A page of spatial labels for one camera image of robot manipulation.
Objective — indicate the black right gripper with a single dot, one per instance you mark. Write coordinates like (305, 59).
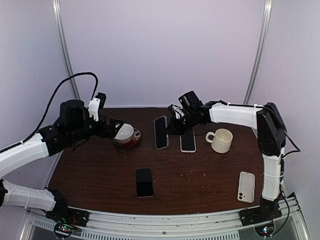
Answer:
(175, 129)

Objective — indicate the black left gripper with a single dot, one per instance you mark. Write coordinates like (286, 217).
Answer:
(111, 132)

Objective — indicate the clear phone case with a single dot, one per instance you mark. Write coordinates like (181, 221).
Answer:
(161, 133)

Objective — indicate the pink phone case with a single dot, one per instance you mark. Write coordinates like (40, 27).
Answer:
(188, 143)

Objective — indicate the white phone case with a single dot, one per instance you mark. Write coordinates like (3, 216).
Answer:
(246, 187)

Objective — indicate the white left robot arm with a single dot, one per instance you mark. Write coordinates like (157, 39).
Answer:
(74, 127)

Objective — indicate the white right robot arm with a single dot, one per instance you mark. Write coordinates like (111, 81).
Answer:
(271, 135)

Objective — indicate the white ceramic bowl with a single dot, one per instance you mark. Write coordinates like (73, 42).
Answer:
(125, 134)

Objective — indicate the cream ceramic mug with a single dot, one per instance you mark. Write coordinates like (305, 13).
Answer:
(220, 140)

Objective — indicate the left circuit board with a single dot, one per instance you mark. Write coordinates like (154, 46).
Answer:
(62, 231)

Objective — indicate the circuit board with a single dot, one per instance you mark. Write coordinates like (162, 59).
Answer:
(265, 230)
(62, 231)

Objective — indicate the right circuit board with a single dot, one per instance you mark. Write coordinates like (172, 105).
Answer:
(265, 230)

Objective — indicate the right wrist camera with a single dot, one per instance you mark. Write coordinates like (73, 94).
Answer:
(177, 112)

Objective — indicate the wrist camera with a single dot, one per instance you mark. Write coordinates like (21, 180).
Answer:
(95, 104)
(177, 112)

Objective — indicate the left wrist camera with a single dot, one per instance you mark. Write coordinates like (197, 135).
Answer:
(95, 104)

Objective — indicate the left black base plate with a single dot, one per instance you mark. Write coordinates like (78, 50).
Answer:
(72, 217)

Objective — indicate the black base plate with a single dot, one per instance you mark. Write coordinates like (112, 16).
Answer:
(257, 215)
(72, 217)

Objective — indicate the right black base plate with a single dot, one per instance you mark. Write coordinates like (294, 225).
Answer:
(257, 215)

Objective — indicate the aluminium front rail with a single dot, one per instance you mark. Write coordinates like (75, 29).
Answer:
(224, 225)

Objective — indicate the left aluminium frame post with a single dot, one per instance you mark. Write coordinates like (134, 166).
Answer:
(62, 36)

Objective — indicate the aluminium frame post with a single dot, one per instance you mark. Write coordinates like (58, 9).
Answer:
(264, 30)
(62, 36)

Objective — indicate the right aluminium frame post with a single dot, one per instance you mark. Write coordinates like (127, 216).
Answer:
(264, 30)

